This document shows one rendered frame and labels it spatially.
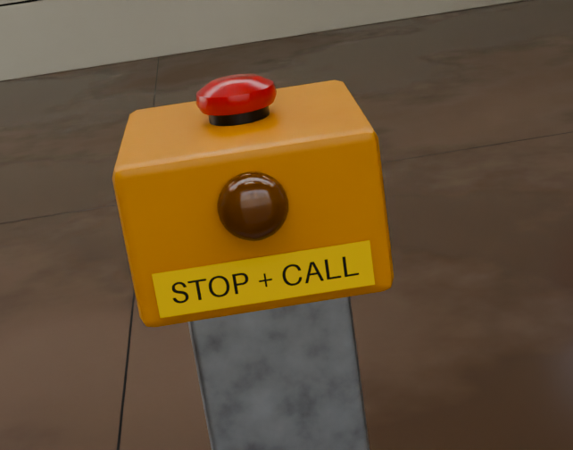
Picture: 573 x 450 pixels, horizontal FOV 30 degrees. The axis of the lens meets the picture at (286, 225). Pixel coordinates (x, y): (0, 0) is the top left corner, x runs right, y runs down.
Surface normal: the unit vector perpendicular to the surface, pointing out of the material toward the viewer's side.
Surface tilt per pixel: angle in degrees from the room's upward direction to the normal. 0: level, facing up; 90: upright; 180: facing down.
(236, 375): 90
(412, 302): 0
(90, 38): 90
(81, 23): 90
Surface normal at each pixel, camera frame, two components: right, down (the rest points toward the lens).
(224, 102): -0.24, 0.16
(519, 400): -0.14, -0.94
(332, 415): 0.07, 0.32
